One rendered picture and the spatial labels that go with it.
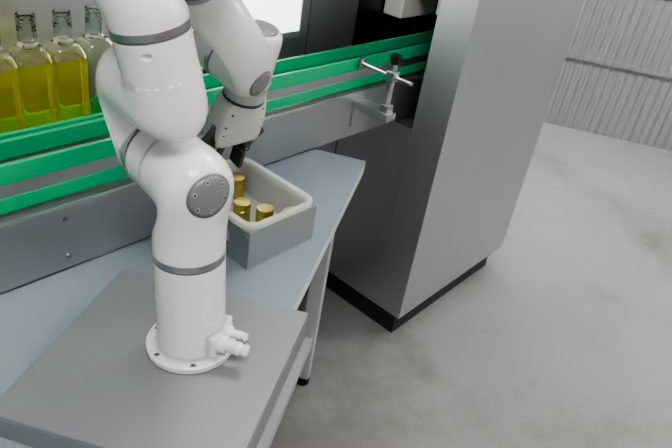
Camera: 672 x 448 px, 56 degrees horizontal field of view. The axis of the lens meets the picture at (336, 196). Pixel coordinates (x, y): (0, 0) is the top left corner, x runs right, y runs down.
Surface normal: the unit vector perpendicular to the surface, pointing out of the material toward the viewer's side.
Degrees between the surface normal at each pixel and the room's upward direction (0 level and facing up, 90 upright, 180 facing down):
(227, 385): 3
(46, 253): 90
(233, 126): 105
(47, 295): 0
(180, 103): 89
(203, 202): 92
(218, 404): 3
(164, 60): 91
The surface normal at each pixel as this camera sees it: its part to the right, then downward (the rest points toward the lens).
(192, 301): 0.27, 0.49
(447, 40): -0.67, 0.29
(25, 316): 0.15, -0.85
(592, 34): -0.25, 0.46
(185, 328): 0.05, 0.49
